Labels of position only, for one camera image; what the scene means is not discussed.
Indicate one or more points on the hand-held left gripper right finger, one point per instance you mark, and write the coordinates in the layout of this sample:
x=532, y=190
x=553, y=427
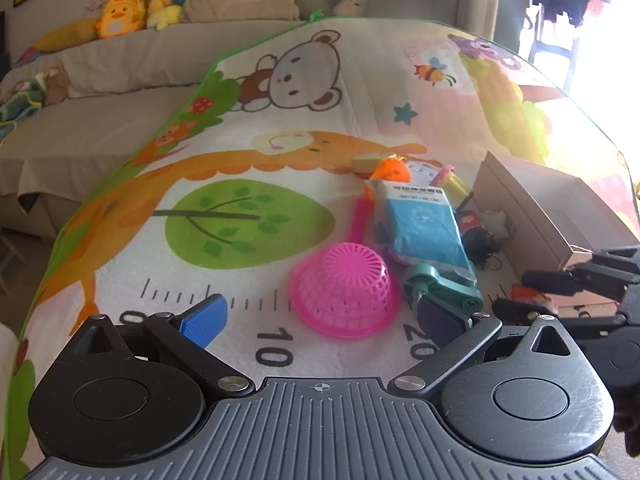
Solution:
x=440, y=319

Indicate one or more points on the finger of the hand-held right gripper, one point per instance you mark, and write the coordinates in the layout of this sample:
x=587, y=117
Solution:
x=515, y=309
x=600, y=272

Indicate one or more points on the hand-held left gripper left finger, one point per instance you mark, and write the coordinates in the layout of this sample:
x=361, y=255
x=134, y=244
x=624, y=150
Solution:
x=205, y=320

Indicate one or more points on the pink cardboard box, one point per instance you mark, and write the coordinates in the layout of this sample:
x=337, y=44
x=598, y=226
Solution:
x=530, y=210

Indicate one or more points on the blue packet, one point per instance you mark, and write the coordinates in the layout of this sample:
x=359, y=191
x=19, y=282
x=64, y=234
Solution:
x=425, y=225

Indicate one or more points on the small orange red toy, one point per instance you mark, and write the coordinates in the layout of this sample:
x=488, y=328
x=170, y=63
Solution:
x=530, y=294

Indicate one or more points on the teal plastic clamp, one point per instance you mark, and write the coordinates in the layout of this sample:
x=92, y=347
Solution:
x=452, y=292

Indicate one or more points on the pink plastic basket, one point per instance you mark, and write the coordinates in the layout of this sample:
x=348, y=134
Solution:
x=345, y=280

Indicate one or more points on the pink plastic stick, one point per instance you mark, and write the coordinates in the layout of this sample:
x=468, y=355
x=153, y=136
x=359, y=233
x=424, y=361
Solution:
x=357, y=220

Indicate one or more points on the yellow and pink toy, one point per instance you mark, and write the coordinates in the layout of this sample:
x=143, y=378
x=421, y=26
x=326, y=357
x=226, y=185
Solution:
x=457, y=187

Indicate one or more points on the white printed card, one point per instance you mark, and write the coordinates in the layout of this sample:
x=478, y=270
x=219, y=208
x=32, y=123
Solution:
x=422, y=172

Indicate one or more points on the orange plastic toy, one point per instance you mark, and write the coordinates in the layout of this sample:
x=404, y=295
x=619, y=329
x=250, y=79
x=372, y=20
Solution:
x=395, y=170

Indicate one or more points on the yellow eraser block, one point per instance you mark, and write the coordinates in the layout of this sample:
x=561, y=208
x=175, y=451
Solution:
x=365, y=164

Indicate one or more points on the printed cartoon play mat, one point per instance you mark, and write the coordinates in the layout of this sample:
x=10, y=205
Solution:
x=250, y=110

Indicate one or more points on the beige sofa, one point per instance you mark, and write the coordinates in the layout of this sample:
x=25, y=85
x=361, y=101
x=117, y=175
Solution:
x=100, y=125

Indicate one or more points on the dark metal chair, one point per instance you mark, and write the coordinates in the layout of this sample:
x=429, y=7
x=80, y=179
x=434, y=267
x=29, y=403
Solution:
x=537, y=35

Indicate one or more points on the brown plush bunny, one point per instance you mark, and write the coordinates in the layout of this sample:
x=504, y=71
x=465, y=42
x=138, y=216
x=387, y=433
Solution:
x=55, y=85

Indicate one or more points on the green knit cloth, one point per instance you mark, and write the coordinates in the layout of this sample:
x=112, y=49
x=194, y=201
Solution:
x=20, y=102

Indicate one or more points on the beige curtain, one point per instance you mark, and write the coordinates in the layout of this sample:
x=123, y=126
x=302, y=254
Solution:
x=490, y=0

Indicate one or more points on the small white-headed duck plush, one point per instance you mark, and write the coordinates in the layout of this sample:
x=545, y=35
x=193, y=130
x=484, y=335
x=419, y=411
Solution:
x=162, y=15

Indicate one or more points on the yellow duck plush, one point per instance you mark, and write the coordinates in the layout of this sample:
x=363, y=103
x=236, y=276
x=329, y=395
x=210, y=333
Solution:
x=120, y=15

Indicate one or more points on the long yellow pillow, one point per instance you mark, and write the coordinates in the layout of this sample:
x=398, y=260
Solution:
x=65, y=35

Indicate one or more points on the white bear plush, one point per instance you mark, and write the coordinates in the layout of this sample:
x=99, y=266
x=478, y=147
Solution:
x=350, y=2

